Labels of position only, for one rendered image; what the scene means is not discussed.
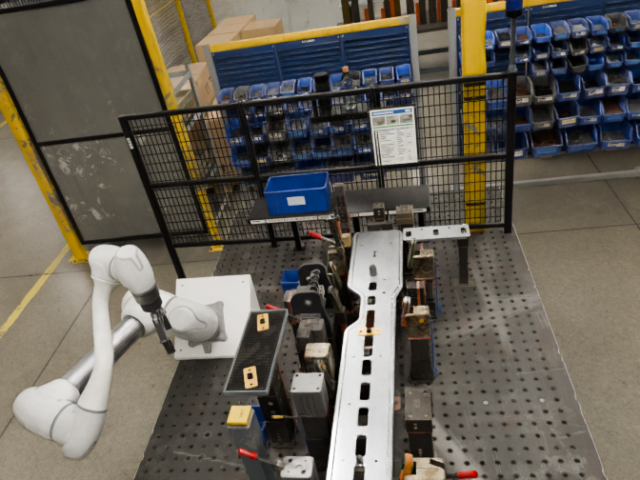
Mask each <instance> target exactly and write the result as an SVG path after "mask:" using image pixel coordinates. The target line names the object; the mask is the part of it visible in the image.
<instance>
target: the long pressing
mask: <svg viewBox="0 0 640 480"><path fill-rule="evenodd" d="M391 243H392V244H391ZM361 245H363V246H361ZM375 250H376V253H375V255H376V256H375V257H373V254H374V251H375ZM371 264H373V265H375V266H376V268H377V275H376V276H370V271H369V267H370V265H371ZM384 279H386V280H384ZM370 283H376V290H369V286H370ZM347 286H348V290H349V291H350V292H351V293H353V294H354V295H356V296H357V297H359V298H360V310H359V318H358V320H357V321H356V322H355V323H353V324H352V325H351V326H349V327H348V328H346V329H345V331H344V336H343V344H342V351H341V359H340V367H339V374H338V382H337V390H336V397H335V405H334V413H333V420H332V428H331V436H330V450H329V458H328V465H327V473H326V480H353V475H354V468H355V467H356V466H358V467H361V466H363V467H364V468H365V475H364V480H392V473H393V423H394V373H395V322H396V297H397V295H398V294H399V292H400V291H401V289H402V288H403V232H402V231H400V230H378V231H363V232H356V233H355V234H354V235H353V241H352V249H351V257H350V270H349V277H348V284H347ZM383 292H384V293H383ZM370 296H375V305H368V298H369V297H370ZM369 310H374V328H381V334H380V335H357V332H358V328H365V327H366V322H367V311H369ZM366 336H372V337H373V342H372V356H369V357H365V356H364V345H365V337H366ZM380 355H382V357H380ZM353 356H355V357H353ZM365 360H371V372H370V375H362V368H363V361H365ZM363 383H369V384H370V398H369V399H368V400H361V399H360V392H361V384H363ZM348 403H350V405H348ZM360 409H368V410H369V415H368V425H367V426H366V427H358V415H359V410H360ZM359 435H365V436H366V437H367V445H366V455H365V456H362V457H363V459H364V463H363V465H362V464H356V455H355V451H356V439H357V436H359ZM343 460H345V462H343ZM375 460H377V462H375Z"/></svg>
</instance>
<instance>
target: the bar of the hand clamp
mask: <svg viewBox="0 0 640 480"><path fill-rule="evenodd" d="M335 220H337V221H338V222H339V221H340V220H341V219H340V215H339V214H337V215H336V217H333V214H330V215H328V218H327V219H326V220H325V222H327V223H329V225H330V230H331V232H332V235H333V238H334V240H335V243H336V246H337V247H343V248H344V247H345V246H344V243H343V240H342V238H341V235H340V232H339V229H338V228H337V225H336V222H335ZM342 245H343V246H342Z"/></svg>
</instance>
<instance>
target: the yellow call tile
mask: <svg viewBox="0 0 640 480"><path fill-rule="evenodd" d="M250 412H251V406H231V409H230V415H229V418H228V421H227V424H228V425H247V424H248V422H249V418H250Z"/></svg>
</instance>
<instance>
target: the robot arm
mask: <svg viewBox="0 0 640 480"><path fill-rule="evenodd" d="M89 263H90V268H91V278H92V279H93V281H94V289H93V295H92V323H93V339H94V347H93V348H92V349H91V350H90V351H89V352H88V353H87V354H86V355H85V356H84V357H83V358H82V359H81V360H80V361H79V362H78V363H77V364H76V365H75V366H73V367H72V368H71V369H70V370H69V371H68V372H67V373H66V374H65V375H64V376H63V377H62V378H61V379H55V380H52V381H51V382H49V383H47V384H45V385H43V386H40V387H32V388H28V389H25V390H23V391H22V392H21V393H19V395H18V396H17V397H16V399H15V401H14V403H13V406H12V411H13V413H14V415H15V417H16V419H17V421H18V422H19V423H20V424H21V425H22V426H23V427H24V428H26V429H27V430H29V431H31V432H33V433H35V434H37V435H39V436H41V437H44V438H46V439H50V440H52V441H54V442H56V443H58V444H59V445H62V448H61V451H62V452H63V454H64V455H65V456H66V457H67V458H69V459H70V460H81V459H84V458H85V457H86V456H87V455H88V454H89V453H90V452H91V451H92V449H93V448H94V446H95V444H96V443H97V441H98V439H99V437H100V434H101V432H102V429H103V427H104V424H105V421H106V415H107V411H108V406H109V398H110V385H111V379H112V374H113V364H114V363H115V362H116V361H117V360H118V359H119V358H120V357H121V356H122V355H123V354H124V353H125V352H126V351H127V350H128V349H129V348H130V347H131V346H132V345H133V344H134V343H135V342H136V341H137V340H138V339H139V338H140V337H148V336H150V335H151V334H153V333H155V332H157V334H158V336H159V339H160V341H161V342H160V344H162V345H163V346H164V348H165V350H166V352H167V353H168V354H171V353H174V352H176V350H175V348H174V346H173V344H172V342H171V340H170V338H169V337H168V335H167V332H168V333H170V334H172V335H174V336H176V337H177V338H180V339H183V340H187V341H189V342H188V344H189V347H191V348H194V347H196V346H198V345H203V348H204V352H205V354H206V353H211V343H212V342H218V341H221V342H226V341H227V340H228V336H227V334H226V328H225V319H224V311H223V309H224V303H223V302H222V301H218V302H216V303H213V304H208V305H203V304H200V303H196V302H194V301H191V300H188V299H184V298H181V297H178V296H175V295H173V294H171V293H169V292H166V291H163V290H160V289H158V286H157V284H156V281H155V280H154V275H153V271H152V268H151V266H150V262H149V261H148V259H147V257H146V255H145V254H144V253H143V252H142V251H140V249H138V248H137V247H136V246H134V245H126V246H123V247H121V248H119V247H116V246H112V245H100V246H97V247H95V248H94V249H92V250H91V252H90V255H89ZM120 284H122V285H123V286H124V287H127V288H128V289H129V291H128V292H127V293H126V294H125V296H124V298H123V300H122V304H121V308H122V313H121V322H120V323H119V324H118V325H117V326H116V327H115V328H114V329H111V328H110V313H109V300H110V293H111V291H112V289H113V288H114V287H116V286H117V285H120Z"/></svg>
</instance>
